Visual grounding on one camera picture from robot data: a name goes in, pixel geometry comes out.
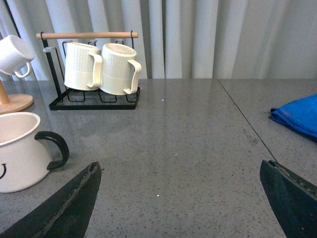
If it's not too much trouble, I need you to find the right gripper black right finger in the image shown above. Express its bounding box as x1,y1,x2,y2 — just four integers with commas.
260,160,317,238

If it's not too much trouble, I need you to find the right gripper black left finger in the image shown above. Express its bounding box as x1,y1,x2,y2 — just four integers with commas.
0,162,102,238

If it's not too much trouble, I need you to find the blue cloth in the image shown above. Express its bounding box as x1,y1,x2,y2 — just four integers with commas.
270,94,317,139

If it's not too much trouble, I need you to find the wooden mug tree stand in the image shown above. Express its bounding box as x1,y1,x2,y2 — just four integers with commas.
0,82,33,115

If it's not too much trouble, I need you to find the cream ribbed mug right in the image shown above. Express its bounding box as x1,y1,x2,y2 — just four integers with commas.
99,43,142,96

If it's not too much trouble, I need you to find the cream ribbed mug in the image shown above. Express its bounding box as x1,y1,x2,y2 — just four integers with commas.
99,43,142,96
64,42,103,91

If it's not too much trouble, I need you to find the cream ribbed mug left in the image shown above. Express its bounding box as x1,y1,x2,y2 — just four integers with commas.
64,42,103,91

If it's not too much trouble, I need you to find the white mug on tree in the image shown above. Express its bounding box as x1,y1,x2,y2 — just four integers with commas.
0,35,35,78

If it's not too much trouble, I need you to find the white pleated curtain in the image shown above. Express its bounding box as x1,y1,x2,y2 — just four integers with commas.
0,0,317,81

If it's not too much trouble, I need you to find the white cup black handle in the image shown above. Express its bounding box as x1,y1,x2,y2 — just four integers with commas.
0,112,69,193

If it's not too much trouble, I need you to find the black wire mug rack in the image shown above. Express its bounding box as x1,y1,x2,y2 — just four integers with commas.
36,31,141,111

